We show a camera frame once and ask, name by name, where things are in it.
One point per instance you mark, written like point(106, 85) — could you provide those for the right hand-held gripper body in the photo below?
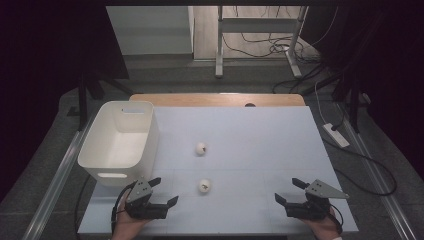
point(318, 193)

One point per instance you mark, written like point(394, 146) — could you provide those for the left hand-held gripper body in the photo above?
point(140, 195)

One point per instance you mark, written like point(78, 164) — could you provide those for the white ping pong ball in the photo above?
point(204, 185)
point(200, 148)

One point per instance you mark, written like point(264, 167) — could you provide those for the white plastic bin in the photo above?
point(115, 146)

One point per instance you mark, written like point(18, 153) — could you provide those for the person's right hand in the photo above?
point(325, 227)

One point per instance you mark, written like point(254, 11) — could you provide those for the person's left hand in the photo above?
point(126, 228)

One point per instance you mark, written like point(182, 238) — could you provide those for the white power strip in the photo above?
point(336, 135)

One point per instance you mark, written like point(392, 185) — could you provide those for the wooden table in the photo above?
point(200, 99)

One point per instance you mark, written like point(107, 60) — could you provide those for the black stand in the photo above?
point(353, 100)
point(82, 100)

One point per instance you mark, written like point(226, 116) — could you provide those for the white cabinet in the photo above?
point(150, 30)

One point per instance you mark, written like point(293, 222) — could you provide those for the dark curtain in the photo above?
point(40, 66)
point(383, 50)

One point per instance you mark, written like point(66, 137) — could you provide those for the white metal stand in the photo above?
point(256, 25)

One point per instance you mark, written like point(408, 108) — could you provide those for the aluminium rail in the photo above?
point(376, 180)
point(53, 190)

